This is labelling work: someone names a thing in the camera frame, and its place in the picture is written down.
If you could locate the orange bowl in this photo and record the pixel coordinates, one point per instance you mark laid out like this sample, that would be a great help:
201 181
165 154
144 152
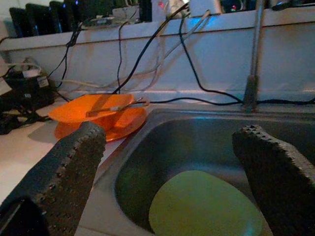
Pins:
71 110

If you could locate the orange plate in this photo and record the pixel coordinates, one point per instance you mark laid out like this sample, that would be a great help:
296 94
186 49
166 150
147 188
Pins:
128 123

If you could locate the bulky black power brick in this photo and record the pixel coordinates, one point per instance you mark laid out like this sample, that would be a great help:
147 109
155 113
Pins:
27 91

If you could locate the stainless steel sink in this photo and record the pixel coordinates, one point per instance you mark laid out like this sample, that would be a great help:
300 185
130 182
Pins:
197 142

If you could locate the metal faucet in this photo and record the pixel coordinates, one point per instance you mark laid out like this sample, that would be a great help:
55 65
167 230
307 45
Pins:
251 86

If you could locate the silver fork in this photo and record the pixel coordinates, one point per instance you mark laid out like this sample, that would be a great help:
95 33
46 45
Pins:
99 104

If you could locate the green plate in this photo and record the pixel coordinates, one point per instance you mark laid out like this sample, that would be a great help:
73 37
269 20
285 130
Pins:
204 206

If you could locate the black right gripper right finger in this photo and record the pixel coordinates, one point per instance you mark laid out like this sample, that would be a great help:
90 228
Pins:
278 186

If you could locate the brown chopstick with white band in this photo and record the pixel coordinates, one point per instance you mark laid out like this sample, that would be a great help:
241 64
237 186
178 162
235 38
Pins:
130 102
140 104

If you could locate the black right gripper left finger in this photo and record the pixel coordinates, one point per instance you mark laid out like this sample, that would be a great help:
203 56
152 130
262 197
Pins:
71 172

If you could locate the black electronic box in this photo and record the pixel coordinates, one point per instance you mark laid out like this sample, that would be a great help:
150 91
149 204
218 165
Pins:
64 16
21 23
40 19

